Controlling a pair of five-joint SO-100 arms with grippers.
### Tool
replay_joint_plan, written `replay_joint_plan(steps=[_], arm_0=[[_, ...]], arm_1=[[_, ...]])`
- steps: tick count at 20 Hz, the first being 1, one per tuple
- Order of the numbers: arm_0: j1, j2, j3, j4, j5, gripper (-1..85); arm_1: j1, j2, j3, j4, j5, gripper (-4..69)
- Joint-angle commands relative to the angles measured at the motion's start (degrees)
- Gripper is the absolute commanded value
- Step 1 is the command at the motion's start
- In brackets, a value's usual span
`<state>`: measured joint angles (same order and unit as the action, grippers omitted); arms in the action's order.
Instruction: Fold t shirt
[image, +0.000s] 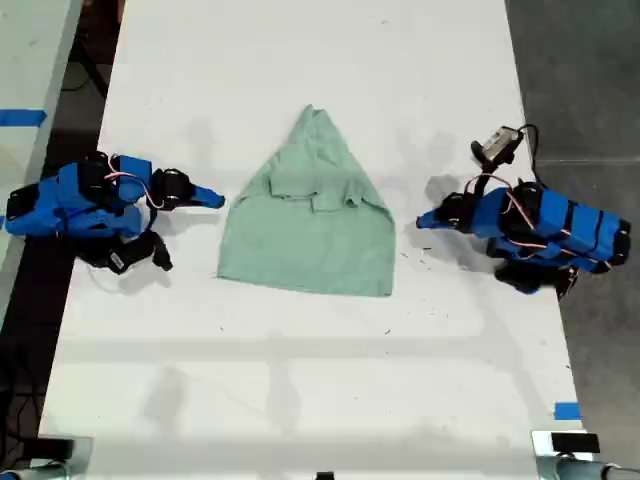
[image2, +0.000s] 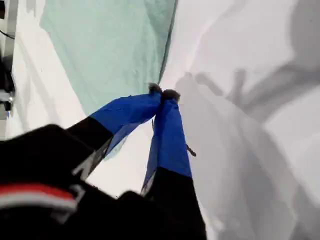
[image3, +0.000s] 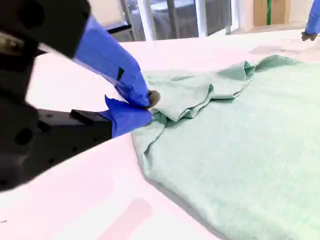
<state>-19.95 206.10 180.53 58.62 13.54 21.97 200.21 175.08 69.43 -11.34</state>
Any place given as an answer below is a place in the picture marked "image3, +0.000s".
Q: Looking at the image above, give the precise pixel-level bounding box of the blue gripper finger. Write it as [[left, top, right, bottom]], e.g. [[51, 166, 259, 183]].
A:
[[301, 0, 320, 42], [0, 0, 161, 109], [37, 94, 153, 173]]

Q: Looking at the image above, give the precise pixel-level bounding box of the pale green T-shirt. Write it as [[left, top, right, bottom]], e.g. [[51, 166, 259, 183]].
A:
[[131, 54, 320, 240]]

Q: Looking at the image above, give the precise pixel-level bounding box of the green tape strip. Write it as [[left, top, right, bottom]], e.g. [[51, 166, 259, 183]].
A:
[[266, 0, 273, 26]]

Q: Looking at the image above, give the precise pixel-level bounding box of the brown cardboard box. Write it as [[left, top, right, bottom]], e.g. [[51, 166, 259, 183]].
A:
[[253, 0, 291, 27]]

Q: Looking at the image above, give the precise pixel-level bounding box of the white post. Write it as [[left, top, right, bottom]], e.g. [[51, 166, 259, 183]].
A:
[[194, 0, 209, 37], [136, 0, 158, 42]]

